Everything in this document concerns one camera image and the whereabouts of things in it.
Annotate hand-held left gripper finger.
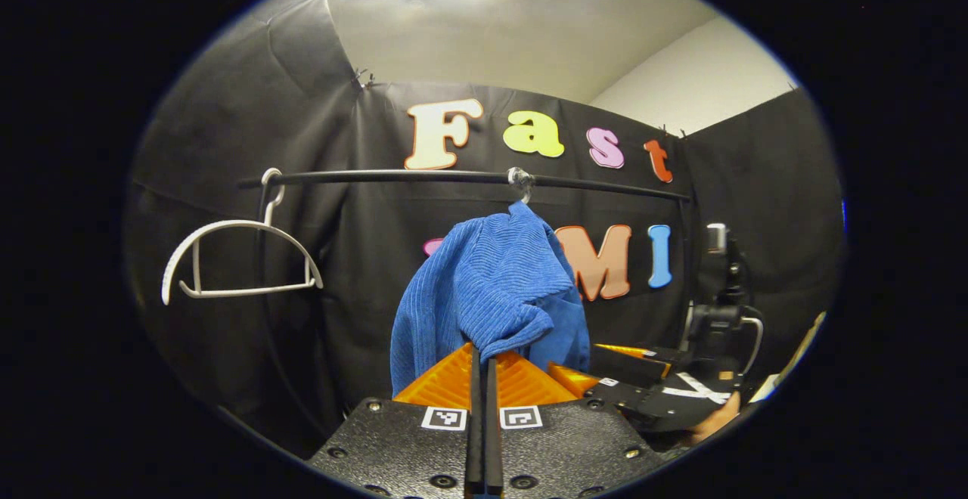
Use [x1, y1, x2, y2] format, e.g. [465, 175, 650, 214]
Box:
[484, 349, 671, 498]
[306, 342, 483, 498]

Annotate blue corduroy jacket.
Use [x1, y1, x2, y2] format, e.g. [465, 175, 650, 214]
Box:
[389, 200, 591, 398]

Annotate white plastic hanger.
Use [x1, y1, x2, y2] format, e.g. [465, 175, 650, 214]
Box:
[161, 168, 324, 306]
[507, 166, 535, 206]

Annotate black clothes rack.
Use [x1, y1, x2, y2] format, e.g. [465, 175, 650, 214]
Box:
[237, 169, 700, 439]

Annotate beige wooden board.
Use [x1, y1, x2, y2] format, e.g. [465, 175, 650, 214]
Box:
[752, 311, 827, 403]

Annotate black backdrop cloth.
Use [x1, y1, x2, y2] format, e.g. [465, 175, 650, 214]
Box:
[125, 0, 846, 458]

